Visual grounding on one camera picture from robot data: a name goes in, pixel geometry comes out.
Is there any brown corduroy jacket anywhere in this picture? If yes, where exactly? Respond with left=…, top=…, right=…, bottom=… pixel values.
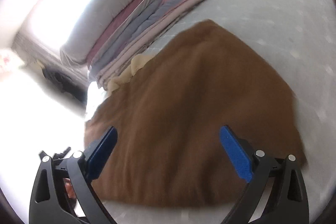
left=84, top=20, right=306, bottom=207

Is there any person's right hand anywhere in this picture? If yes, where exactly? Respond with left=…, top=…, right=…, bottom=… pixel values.
left=64, top=178, right=76, bottom=200

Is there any grey white-gridded bed cover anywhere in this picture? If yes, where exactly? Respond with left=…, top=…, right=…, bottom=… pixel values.
left=103, top=0, right=335, bottom=223

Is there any stack of folded quilts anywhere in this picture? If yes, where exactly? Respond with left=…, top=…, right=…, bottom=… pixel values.
left=60, top=0, right=204, bottom=87

